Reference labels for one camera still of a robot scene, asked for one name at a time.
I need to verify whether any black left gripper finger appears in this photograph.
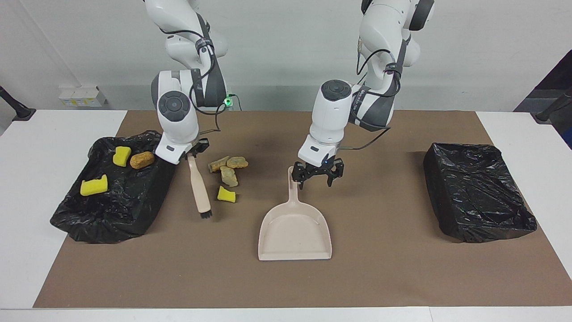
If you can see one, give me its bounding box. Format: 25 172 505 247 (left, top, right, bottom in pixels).
326 159 346 188
291 163 310 191

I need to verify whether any beige hand brush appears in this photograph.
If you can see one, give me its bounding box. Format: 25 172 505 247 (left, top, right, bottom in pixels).
187 154 213 220

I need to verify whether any brown cork-like lump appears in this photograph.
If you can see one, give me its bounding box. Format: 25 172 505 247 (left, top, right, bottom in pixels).
130 151 155 169

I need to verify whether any beige plastic dustpan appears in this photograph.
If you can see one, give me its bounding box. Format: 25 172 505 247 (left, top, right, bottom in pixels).
258 166 332 261

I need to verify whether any wavy yellow sponge piece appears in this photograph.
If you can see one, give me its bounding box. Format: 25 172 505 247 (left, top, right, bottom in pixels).
113 146 132 167

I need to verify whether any notched yellow sponge piece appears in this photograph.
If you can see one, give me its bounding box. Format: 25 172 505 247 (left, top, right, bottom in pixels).
80 174 109 197

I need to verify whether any black bag-lined bin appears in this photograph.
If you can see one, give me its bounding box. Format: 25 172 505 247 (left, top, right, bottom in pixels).
50 130 177 244
424 143 538 243

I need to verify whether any bread piece lower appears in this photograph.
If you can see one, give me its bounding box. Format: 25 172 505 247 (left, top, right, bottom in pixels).
220 166 239 187

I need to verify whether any brown table mat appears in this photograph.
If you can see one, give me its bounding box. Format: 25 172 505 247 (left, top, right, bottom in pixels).
33 110 572 309

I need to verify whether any white box on table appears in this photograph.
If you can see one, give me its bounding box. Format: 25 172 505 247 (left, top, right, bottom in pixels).
59 86 108 108

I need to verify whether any black stand foot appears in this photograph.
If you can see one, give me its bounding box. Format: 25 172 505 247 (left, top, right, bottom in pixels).
0 86 36 121
531 87 572 123

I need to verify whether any dark blue panel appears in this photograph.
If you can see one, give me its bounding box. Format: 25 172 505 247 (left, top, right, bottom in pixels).
514 49 572 150

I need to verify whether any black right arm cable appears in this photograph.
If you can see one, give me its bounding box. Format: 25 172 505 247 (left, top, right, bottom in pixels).
159 27 227 136

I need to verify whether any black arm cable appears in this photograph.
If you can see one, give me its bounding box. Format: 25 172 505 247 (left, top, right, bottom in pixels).
342 38 403 151
159 27 227 136

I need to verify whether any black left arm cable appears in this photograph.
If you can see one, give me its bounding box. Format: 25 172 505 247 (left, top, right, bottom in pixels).
342 38 403 151

